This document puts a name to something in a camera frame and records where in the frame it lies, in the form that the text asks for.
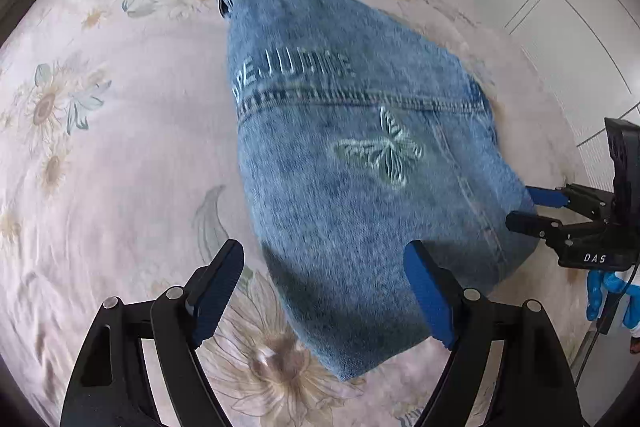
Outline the blue denim jacket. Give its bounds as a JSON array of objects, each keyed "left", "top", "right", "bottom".
[{"left": 218, "top": 0, "right": 536, "bottom": 379}]

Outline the blue gloved right hand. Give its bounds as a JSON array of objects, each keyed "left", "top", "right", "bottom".
[{"left": 584, "top": 267, "right": 640, "bottom": 338}]

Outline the floral white bed cover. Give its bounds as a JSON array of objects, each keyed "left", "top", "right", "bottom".
[{"left": 1, "top": 0, "right": 587, "bottom": 426}]

